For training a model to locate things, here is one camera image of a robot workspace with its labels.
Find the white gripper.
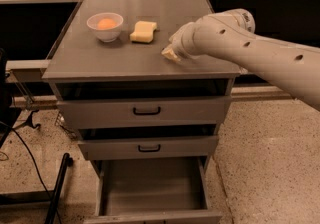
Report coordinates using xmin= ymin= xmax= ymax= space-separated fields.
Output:
xmin=161 ymin=22 xmax=203 ymax=62

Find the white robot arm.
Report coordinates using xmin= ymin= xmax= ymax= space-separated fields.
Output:
xmin=162 ymin=9 xmax=320 ymax=110

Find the grey top drawer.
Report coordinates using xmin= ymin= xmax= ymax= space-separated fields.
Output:
xmin=55 ymin=79 xmax=232 ymax=130

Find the grey drawer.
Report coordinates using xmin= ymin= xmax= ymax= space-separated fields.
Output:
xmin=79 ymin=125 xmax=218 ymax=160
xmin=55 ymin=79 xmax=232 ymax=130
xmin=84 ymin=157 xmax=222 ymax=224

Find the grey drawer cabinet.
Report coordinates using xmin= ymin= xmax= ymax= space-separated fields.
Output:
xmin=42 ymin=0 xmax=242 ymax=224

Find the grey middle drawer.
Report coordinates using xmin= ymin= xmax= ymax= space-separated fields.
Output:
xmin=79 ymin=125 xmax=218 ymax=160

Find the grey bottom drawer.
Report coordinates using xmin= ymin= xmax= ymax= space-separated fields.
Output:
xmin=84 ymin=157 xmax=222 ymax=224

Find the yellow sponge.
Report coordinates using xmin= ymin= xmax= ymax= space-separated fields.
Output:
xmin=130 ymin=21 xmax=157 ymax=43

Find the white bowl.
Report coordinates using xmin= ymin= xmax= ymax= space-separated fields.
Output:
xmin=87 ymin=13 xmax=124 ymax=42

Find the orange fruit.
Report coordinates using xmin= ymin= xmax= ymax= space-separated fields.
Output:
xmin=97 ymin=18 xmax=117 ymax=30

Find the black pole stand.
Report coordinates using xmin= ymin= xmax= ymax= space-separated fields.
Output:
xmin=45 ymin=153 xmax=72 ymax=224

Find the black top drawer handle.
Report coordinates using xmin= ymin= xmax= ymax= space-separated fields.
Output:
xmin=132 ymin=107 xmax=161 ymax=116

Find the black drawer handle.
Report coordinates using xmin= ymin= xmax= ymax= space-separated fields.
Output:
xmin=132 ymin=107 xmax=161 ymax=116
xmin=138 ymin=144 xmax=161 ymax=153

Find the black middle drawer handle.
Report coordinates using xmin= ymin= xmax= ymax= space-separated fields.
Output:
xmin=138 ymin=144 xmax=161 ymax=153

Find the black cable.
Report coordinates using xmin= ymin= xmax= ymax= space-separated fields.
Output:
xmin=0 ymin=120 xmax=63 ymax=224

